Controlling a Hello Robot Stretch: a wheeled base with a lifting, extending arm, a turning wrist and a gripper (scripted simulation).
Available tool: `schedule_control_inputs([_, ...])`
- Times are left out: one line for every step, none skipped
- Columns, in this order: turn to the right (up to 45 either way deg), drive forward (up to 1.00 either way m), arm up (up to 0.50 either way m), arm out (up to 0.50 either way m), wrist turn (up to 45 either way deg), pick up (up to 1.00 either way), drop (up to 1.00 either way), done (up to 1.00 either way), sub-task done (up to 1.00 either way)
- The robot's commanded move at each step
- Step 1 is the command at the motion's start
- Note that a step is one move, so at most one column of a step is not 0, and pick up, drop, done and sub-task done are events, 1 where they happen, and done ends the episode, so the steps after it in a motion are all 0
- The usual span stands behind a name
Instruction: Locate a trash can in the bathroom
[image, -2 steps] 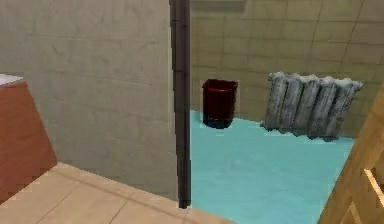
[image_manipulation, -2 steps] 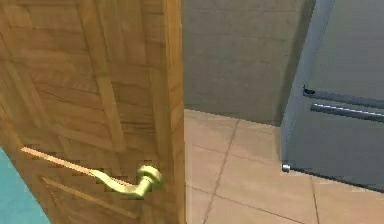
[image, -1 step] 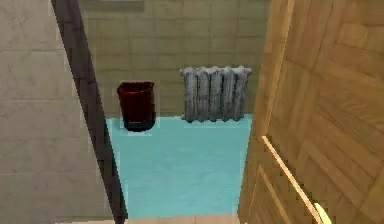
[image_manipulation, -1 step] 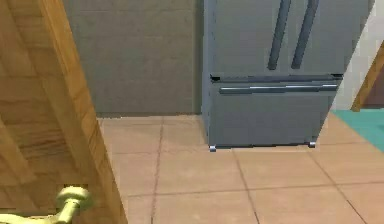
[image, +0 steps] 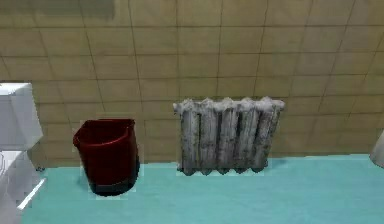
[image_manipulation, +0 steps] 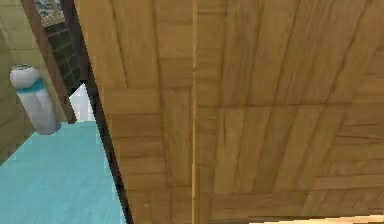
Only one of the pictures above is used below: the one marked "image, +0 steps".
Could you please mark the white rounded fixture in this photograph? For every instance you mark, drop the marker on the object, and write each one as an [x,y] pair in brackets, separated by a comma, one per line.
[379,151]

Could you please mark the white toilet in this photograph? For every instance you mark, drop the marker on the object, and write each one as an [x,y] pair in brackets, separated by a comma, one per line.
[15,133]

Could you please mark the dark red trash can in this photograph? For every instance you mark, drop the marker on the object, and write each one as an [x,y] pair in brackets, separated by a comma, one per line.
[108,156]

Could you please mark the grey white radiator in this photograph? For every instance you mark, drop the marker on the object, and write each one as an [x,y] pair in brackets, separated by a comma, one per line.
[226,136]

